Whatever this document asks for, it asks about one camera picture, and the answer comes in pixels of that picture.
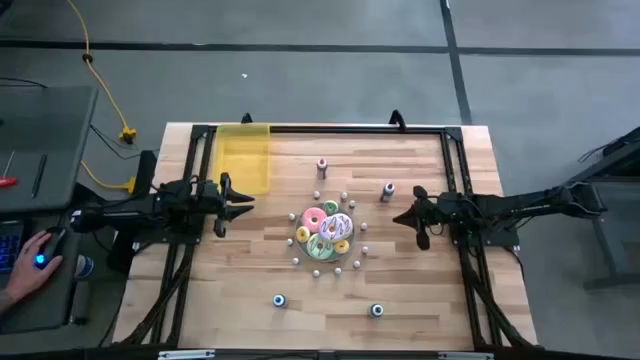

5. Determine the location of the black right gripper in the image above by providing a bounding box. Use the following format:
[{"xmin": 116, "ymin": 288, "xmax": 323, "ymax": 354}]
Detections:
[{"xmin": 392, "ymin": 185, "xmax": 454, "ymax": 252}]

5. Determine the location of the dark grey stand frame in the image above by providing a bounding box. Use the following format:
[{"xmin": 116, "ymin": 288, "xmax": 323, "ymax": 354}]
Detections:
[{"xmin": 564, "ymin": 124, "xmax": 640, "ymax": 291}]

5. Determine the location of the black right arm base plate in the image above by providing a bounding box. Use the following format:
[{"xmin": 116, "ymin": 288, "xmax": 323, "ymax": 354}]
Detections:
[{"xmin": 449, "ymin": 219, "xmax": 521, "ymax": 249}]

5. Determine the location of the dark grey desk shelf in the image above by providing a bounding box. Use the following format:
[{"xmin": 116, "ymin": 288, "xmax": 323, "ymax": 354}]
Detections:
[{"xmin": 0, "ymin": 205, "xmax": 90, "ymax": 335}]

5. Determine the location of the large green frosted donut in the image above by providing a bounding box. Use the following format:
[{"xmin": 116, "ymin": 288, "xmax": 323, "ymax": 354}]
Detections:
[{"xmin": 305, "ymin": 232, "xmax": 335, "ymax": 261}]

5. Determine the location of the dark grey desk top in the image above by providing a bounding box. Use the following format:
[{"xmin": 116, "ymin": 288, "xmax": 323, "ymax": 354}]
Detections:
[{"xmin": 0, "ymin": 84, "xmax": 100, "ymax": 215}]

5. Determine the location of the backlit black keyboard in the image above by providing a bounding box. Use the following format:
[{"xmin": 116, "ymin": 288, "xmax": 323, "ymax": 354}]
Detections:
[{"xmin": 0, "ymin": 222, "xmax": 25, "ymax": 275}]

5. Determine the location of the yellow translucent plastic bin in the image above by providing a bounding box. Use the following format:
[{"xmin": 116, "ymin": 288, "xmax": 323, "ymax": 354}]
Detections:
[{"xmin": 213, "ymin": 122, "xmax": 272, "ymax": 197}]

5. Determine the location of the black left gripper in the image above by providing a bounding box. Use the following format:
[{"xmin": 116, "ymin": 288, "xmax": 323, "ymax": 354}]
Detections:
[{"xmin": 197, "ymin": 172, "xmax": 256, "ymax": 239}]

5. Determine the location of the black computer mouse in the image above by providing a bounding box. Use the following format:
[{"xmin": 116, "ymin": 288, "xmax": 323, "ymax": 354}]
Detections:
[{"xmin": 33, "ymin": 227, "xmax": 69, "ymax": 271}]

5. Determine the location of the black support panel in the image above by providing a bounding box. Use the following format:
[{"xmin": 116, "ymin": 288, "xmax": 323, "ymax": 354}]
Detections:
[{"xmin": 106, "ymin": 230, "xmax": 140, "ymax": 275}]

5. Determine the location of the pink frosted donut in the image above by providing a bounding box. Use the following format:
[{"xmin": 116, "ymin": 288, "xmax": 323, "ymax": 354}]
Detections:
[{"xmin": 301, "ymin": 206, "xmax": 329, "ymax": 234}]

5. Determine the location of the blue and white can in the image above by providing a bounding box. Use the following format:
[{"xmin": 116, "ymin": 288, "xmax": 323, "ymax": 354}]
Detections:
[{"xmin": 74, "ymin": 254, "xmax": 95, "ymax": 280}]

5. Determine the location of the person's hand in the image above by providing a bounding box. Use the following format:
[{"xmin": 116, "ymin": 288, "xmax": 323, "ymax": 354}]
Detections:
[{"xmin": 3, "ymin": 230, "xmax": 65, "ymax": 302}]

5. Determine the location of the yellow extension cord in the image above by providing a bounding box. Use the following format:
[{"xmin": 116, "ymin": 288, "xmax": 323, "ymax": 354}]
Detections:
[
  {"xmin": 66, "ymin": 0, "xmax": 137, "ymax": 145},
  {"xmin": 79, "ymin": 159, "xmax": 137, "ymax": 195}
]

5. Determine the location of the grey round plate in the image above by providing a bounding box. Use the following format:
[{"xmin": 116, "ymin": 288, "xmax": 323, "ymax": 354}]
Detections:
[{"xmin": 293, "ymin": 199, "xmax": 357, "ymax": 264}]

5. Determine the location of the black pen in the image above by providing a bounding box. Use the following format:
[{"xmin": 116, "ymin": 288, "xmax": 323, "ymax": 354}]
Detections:
[{"xmin": 30, "ymin": 153, "xmax": 49, "ymax": 199}]

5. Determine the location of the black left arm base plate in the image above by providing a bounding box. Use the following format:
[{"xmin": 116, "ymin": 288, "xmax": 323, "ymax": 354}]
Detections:
[{"xmin": 132, "ymin": 227, "xmax": 206, "ymax": 246}]

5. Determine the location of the silver metal bracket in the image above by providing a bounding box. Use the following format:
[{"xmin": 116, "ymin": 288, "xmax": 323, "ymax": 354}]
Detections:
[
  {"xmin": 157, "ymin": 349, "xmax": 216, "ymax": 360},
  {"xmin": 438, "ymin": 351, "xmax": 495, "ymax": 360}
]

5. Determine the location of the red-handled screwdriver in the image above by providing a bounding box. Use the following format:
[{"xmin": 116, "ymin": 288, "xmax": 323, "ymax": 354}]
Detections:
[{"xmin": 0, "ymin": 149, "xmax": 19, "ymax": 189}]

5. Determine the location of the lilac donut with brown stripes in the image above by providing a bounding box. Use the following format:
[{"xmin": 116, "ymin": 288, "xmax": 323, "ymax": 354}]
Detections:
[{"xmin": 318, "ymin": 213, "xmax": 355, "ymax": 244}]

